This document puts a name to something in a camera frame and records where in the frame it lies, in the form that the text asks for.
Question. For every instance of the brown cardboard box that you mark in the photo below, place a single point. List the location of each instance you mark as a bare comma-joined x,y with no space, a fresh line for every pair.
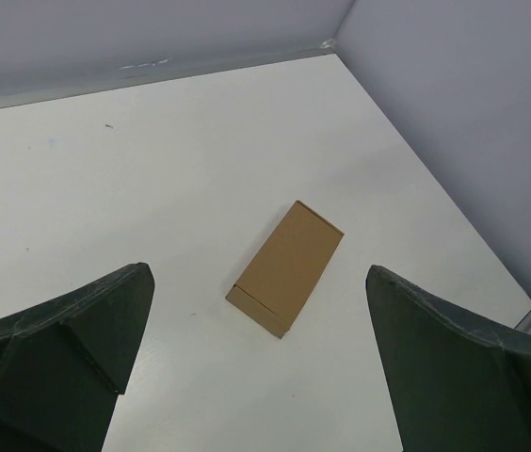
276,284

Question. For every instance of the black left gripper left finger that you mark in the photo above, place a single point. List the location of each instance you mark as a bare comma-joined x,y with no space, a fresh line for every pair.
65,362

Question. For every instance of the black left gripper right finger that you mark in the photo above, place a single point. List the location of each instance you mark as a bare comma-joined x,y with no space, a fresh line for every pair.
458,381

